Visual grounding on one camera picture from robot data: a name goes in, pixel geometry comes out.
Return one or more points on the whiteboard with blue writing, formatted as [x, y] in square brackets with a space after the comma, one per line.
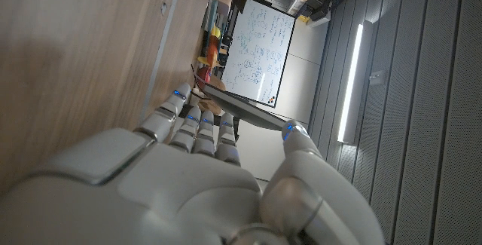
[260, 49]

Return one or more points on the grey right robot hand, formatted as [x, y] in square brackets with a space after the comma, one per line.
[180, 196]

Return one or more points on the cardboard box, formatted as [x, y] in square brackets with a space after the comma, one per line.
[212, 103]

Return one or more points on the colourful toy airplane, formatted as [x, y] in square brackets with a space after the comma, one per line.
[213, 51]

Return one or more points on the computer monitor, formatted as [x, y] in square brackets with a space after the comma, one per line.
[241, 108]

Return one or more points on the long ceiling light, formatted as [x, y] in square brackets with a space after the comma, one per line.
[350, 86]

